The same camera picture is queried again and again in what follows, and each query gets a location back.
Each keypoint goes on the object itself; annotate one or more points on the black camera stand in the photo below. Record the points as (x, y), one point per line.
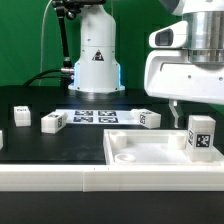
(69, 9)

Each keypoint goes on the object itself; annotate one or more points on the white part left edge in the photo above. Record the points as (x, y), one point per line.
(1, 139)

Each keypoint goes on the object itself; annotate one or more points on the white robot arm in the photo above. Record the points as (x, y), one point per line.
(97, 73)

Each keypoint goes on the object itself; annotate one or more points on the printed marker sheet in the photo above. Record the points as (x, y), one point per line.
(99, 117)

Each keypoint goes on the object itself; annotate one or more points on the white obstacle fence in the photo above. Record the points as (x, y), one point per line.
(92, 178)

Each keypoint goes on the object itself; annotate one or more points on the white square tabletop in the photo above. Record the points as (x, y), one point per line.
(150, 147)

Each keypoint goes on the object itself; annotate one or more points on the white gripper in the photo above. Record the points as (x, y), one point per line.
(187, 63)

